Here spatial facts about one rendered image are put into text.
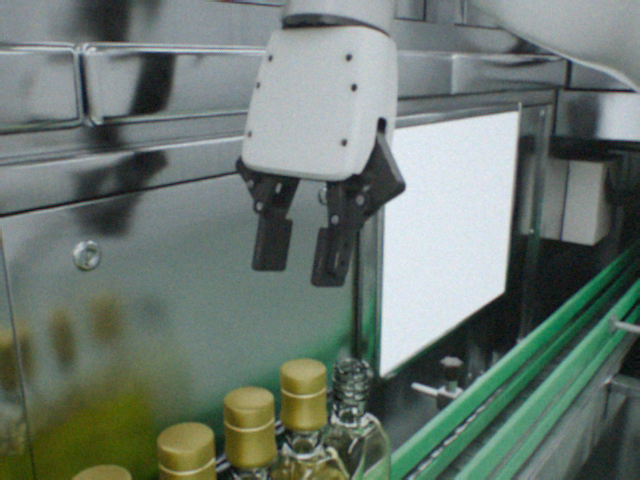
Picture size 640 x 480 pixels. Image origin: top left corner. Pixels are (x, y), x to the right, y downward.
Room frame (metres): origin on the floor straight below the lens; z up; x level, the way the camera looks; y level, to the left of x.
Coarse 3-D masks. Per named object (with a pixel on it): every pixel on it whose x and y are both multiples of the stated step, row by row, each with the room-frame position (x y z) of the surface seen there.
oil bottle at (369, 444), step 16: (368, 416) 0.49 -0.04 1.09; (336, 432) 0.46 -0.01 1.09; (352, 432) 0.46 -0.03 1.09; (368, 432) 0.46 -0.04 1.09; (384, 432) 0.48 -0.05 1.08; (336, 448) 0.46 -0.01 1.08; (352, 448) 0.45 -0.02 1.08; (368, 448) 0.46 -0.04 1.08; (384, 448) 0.47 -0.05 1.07; (352, 464) 0.45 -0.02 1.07; (368, 464) 0.45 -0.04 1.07; (384, 464) 0.47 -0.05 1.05
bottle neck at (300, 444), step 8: (288, 432) 0.43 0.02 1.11; (296, 432) 0.42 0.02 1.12; (304, 432) 0.42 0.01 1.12; (312, 432) 0.42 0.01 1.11; (320, 432) 0.43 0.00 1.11; (288, 440) 0.43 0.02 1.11; (296, 440) 0.42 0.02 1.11; (304, 440) 0.42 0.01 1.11; (312, 440) 0.42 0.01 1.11; (320, 440) 0.43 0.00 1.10; (288, 448) 0.43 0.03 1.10; (296, 448) 0.42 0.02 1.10; (304, 448) 0.42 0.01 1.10; (312, 448) 0.42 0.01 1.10; (320, 448) 0.43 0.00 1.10; (296, 456) 0.42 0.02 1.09; (304, 456) 0.42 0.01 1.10
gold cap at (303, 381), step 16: (288, 368) 0.43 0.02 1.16; (304, 368) 0.43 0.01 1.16; (320, 368) 0.43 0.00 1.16; (288, 384) 0.42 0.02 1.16; (304, 384) 0.42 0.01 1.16; (320, 384) 0.42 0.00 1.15; (288, 400) 0.42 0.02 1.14; (304, 400) 0.42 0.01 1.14; (320, 400) 0.42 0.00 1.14; (288, 416) 0.42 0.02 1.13; (304, 416) 0.42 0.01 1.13; (320, 416) 0.42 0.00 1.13
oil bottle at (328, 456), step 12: (324, 444) 0.45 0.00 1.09; (276, 456) 0.43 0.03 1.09; (288, 456) 0.42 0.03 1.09; (312, 456) 0.42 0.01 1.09; (324, 456) 0.43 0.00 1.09; (336, 456) 0.43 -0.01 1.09; (276, 468) 0.42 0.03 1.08; (288, 468) 0.42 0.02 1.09; (300, 468) 0.41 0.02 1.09; (312, 468) 0.42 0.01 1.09; (324, 468) 0.42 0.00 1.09; (336, 468) 0.43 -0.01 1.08
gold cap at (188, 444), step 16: (176, 432) 0.35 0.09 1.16; (192, 432) 0.35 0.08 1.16; (208, 432) 0.35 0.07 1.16; (160, 448) 0.33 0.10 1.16; (176, 448) 0.33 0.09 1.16; (192, 448) 0.33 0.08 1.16; (208, 448) 0.34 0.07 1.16; (160, 464) 0.33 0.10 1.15; (176, 464) 0.33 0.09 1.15; (192, 464) 0.33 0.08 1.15; (208, 464) 0.34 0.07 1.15
